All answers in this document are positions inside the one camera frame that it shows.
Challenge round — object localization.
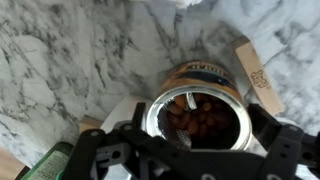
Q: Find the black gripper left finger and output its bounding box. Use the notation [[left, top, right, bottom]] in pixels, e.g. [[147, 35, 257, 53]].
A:
[[131, 102, 147, 129]]

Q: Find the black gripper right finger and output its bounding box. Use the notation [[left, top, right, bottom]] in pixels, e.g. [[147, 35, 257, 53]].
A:
[[248, 103, 284, 151]]

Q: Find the printed wooden block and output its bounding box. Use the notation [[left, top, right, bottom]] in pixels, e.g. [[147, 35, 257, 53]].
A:
[[233, 35, 285, 116]]

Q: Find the plain wooden block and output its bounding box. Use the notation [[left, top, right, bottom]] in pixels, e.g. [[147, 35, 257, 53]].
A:
[[78, 115, 104, 134]]

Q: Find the green bottle red cap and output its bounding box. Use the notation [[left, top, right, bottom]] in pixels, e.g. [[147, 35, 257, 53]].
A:
[[19, 141, 74, 180]]

